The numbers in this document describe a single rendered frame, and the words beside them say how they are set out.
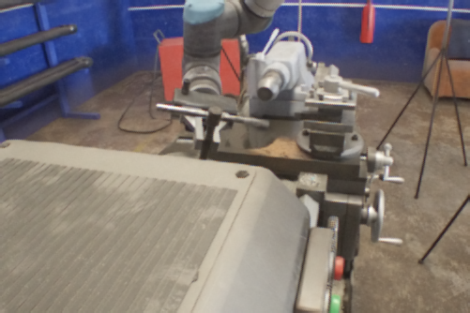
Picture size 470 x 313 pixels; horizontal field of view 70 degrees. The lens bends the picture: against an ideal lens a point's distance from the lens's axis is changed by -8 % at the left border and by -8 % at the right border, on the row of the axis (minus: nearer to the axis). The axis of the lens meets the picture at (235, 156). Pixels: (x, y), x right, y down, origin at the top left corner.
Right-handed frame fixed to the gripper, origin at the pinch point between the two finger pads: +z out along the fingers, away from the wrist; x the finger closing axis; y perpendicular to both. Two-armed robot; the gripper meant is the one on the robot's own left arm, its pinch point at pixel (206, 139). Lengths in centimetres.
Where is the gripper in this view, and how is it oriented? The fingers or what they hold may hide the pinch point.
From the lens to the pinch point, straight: 66.8
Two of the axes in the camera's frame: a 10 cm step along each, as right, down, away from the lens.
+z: 1.1, 6.3, -7.7
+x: 9.6, 1.4, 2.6
